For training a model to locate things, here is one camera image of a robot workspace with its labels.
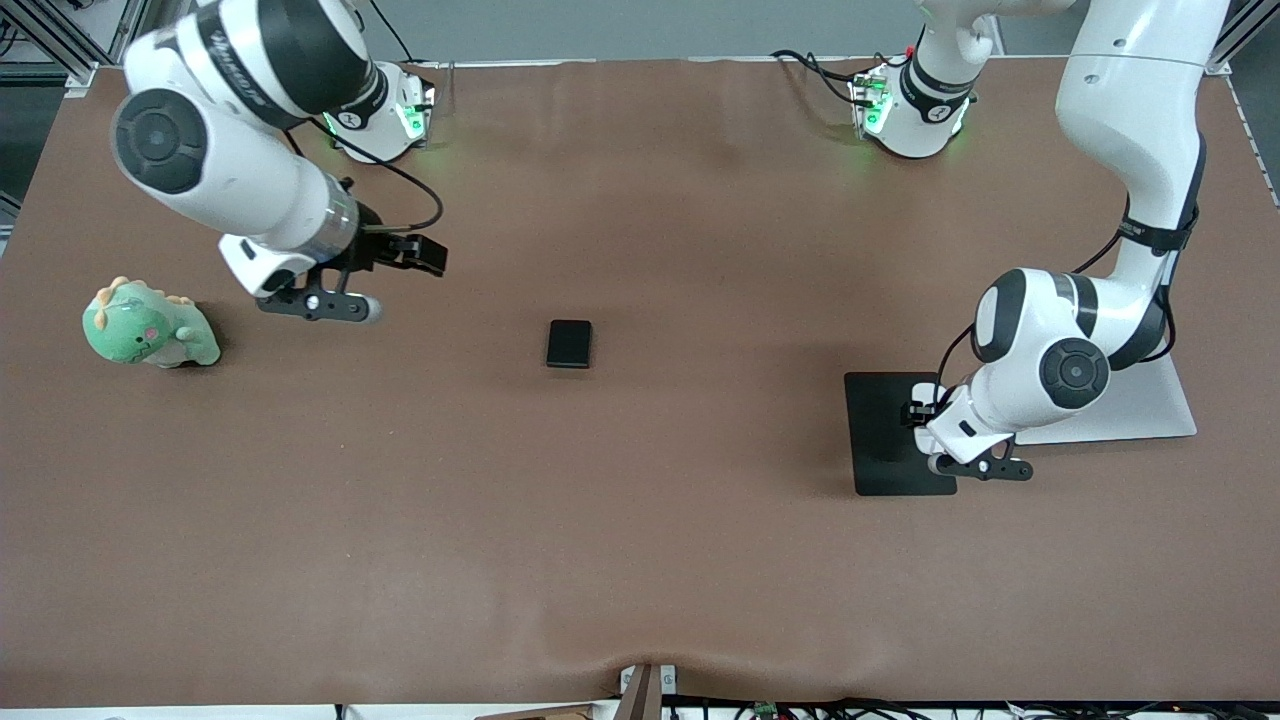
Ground black phone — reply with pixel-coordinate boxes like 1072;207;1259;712
546;319;594;370

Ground black mouse pad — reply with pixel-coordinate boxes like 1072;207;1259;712
843;371;959;498

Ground green dinosaur plush toy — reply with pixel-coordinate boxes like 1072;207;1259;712
82;276;222;369

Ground silver laptop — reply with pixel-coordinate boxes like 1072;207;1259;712
1012;355;1199;447

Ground brown table cover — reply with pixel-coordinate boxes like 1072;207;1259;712
0;55;1280;707

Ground black right base cable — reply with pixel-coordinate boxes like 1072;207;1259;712
370;0;421;65

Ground black base cable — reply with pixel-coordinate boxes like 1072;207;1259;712
770;48;867;107
370;0;421;65

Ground aluminium frame post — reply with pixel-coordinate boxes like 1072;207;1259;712
1205;0;1280;77
0;0;136;101

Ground black left base cable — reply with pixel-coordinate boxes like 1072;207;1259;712
770;48;867;107

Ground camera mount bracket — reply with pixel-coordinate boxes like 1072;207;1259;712
618;662;679;720

